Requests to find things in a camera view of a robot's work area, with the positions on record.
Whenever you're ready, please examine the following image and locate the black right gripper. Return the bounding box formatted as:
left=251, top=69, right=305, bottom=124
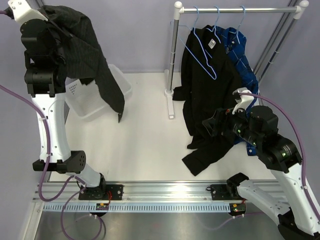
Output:
left=202, top=101, right=261, bottom=146

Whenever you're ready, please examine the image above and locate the light blue hanger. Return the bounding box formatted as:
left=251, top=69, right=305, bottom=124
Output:
left=202, top=15, right=225, bottom=61
left=169, top=5, right=217, bottom=80
left=232, top=5, right=246, bottom=44

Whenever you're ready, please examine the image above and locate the dark pinstriped shirt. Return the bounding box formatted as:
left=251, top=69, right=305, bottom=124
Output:
left=39, top=5, right=125, bottom=122

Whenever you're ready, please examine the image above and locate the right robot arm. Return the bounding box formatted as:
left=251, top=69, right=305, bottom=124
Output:
left=202, top=105, right=320, bottom=240

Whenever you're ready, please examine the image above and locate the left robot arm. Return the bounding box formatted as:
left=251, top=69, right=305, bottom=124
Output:
left=20, top=19, right=108, bottom=200

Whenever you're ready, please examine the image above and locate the plain black shirt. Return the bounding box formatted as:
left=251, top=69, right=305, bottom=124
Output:
left=173, top=27, right=242, bottom=176

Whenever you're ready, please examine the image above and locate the blue plaid shirt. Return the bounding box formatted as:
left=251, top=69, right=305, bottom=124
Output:
left=214, top=24, right=261, bottom=157

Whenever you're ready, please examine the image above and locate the white plastic basket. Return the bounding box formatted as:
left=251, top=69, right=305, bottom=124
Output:
left=65, top=64, right=133, bottom=122

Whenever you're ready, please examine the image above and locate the metal clothes rack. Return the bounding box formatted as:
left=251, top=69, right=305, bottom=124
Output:
left=164, top=0, right=310, bottom=120

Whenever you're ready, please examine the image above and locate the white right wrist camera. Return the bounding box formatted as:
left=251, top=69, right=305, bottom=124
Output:
left=232, top=87, right=255, bottom=115

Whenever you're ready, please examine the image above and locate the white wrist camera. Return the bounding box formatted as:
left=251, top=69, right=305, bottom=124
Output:
left=232, top=87, right=255, bottom=115
left=8, top=0, right=48, bottom=25

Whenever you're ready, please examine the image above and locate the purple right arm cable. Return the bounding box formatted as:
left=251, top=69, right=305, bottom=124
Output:
left=237, top=90, right=320, bottom=221

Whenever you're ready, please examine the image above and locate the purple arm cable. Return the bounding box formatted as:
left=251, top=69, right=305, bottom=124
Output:
left=237, top=90, right=320, bottom=221
left=0, top=9, right=106, bottom=238

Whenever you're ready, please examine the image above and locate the perforated cable duct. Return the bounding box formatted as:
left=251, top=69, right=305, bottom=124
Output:
left=43, top=202, right=231, bottom=213

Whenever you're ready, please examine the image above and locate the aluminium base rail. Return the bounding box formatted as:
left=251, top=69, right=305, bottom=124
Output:
left=32, top=180, right=286, bottom=204

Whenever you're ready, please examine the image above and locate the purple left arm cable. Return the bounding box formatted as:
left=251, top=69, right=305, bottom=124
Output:
left=0, top=9, right=106, bottom=238

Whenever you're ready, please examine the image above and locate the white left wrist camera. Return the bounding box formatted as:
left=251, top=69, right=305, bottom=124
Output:
left=8, top=0, right=48, bottom=25

